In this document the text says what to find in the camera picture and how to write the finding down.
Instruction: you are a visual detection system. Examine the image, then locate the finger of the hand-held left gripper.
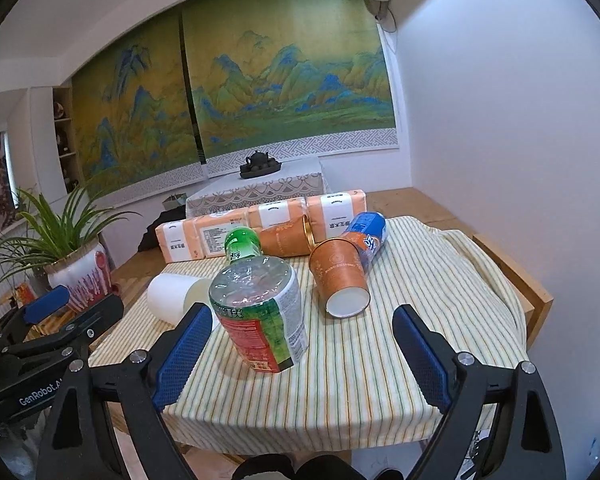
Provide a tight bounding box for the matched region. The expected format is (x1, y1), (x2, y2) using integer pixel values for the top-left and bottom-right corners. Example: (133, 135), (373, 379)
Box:
(0, 294), (126, 361)
(0, 285), (72, 347)

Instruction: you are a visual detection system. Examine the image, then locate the wooden side table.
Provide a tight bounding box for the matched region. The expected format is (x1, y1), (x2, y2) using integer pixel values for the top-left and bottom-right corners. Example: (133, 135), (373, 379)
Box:
(472, 232), (555, 352)

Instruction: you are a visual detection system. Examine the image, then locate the dark tea tray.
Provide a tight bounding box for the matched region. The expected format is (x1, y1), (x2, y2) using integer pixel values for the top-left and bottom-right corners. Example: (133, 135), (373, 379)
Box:
(238, 158), (283, 180)

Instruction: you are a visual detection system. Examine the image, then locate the landscape wall hanging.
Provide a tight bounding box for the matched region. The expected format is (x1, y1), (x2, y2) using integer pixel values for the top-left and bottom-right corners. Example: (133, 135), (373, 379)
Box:
(180, 0), (402, 182)
(70, 10), (207, 197)

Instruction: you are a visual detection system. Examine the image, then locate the orange paper cup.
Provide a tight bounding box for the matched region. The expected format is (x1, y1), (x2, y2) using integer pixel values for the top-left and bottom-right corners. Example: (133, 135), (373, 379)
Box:
(256, 214), (317, 259)
(308, 239), (371, 319)

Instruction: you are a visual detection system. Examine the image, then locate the striped tablecloth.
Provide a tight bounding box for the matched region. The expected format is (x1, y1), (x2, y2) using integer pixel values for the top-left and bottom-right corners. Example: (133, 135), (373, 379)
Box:
(87, 215), (529, 452)

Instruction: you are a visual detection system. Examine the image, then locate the wooden wall shelf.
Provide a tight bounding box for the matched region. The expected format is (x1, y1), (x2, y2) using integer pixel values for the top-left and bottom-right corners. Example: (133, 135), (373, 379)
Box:
(52, 85), (79, 194)

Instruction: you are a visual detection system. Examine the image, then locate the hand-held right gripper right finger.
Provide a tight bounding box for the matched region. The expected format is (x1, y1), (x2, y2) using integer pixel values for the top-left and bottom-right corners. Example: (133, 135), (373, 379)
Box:
(391, 304), (569, 480)

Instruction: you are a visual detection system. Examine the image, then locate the white paper cup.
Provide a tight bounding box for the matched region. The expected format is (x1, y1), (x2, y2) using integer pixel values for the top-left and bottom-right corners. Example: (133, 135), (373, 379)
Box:
(146, 273), (220, 332)

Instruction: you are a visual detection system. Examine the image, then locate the potted green plant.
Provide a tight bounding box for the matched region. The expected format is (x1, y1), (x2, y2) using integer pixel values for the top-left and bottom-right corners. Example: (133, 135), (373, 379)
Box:
(0, 184), (142, 311)

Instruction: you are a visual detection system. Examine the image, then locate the green-capped clear plastic bottle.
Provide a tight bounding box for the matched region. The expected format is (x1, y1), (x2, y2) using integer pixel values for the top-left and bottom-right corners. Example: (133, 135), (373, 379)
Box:
(208, 227), (311, 374)

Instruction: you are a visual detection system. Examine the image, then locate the white patterned side table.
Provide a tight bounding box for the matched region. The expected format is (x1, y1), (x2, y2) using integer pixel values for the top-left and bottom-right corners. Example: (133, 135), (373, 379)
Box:
(184, 157), (329, 219)

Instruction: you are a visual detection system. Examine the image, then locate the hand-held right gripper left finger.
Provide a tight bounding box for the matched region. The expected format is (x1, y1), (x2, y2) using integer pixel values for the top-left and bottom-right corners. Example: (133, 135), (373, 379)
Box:
(45, 303), (216, 480)

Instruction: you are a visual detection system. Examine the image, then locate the orange tissue pack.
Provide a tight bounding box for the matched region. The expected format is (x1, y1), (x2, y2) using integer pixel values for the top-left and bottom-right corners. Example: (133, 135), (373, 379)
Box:
(305, 189), (369, 237)
(247, 199), (311, 234)
(155, 219), (202, 264)
(194, 208), (254, 261)

